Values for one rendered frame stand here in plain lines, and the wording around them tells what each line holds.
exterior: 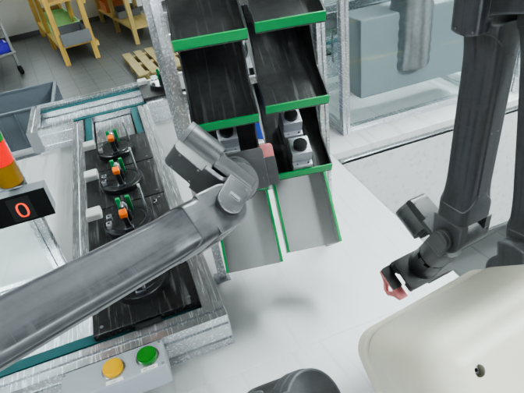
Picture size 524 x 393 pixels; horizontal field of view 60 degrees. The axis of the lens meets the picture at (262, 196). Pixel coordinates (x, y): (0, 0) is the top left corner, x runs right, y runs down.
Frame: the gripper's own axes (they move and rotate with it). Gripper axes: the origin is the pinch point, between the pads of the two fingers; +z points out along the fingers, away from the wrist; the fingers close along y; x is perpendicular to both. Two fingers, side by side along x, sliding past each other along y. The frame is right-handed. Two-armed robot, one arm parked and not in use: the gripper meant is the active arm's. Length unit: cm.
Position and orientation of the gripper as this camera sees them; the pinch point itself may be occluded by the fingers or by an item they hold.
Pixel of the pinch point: (232, 168)
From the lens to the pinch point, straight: 81.0
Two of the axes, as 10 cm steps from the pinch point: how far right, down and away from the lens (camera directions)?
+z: -1.0, -1.6, 9.8
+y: -9.7, 2.2, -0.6
